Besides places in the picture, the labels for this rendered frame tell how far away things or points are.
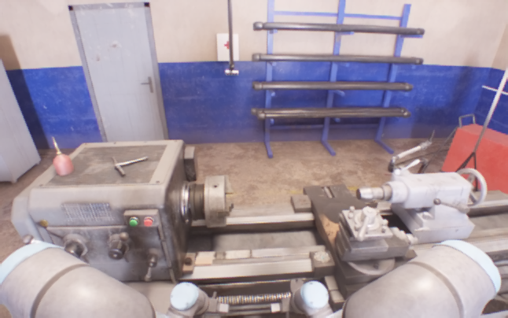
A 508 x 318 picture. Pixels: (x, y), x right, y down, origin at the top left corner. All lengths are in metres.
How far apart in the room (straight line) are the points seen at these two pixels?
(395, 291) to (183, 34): 3.94
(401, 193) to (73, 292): 1.40
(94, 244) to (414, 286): 1.10
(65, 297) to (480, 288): 0.62
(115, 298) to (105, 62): 4.11
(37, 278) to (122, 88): 4.03
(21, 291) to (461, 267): 0.68
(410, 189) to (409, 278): 1.06
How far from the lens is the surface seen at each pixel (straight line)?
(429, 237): 1.70
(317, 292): 1.01
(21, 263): 0.56
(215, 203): 1.19
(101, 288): 0.48
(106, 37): 4.37
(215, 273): 1.33
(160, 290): 1.34
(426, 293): 0.47
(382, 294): 0.48
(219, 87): 4.15
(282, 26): 3.72
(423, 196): 1.57
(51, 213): 1.22
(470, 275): 0.53
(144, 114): 4.44
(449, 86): 5.59
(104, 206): 1.09
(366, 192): 1.43
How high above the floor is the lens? 1.89
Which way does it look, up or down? 29 degrees down
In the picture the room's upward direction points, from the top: straight up
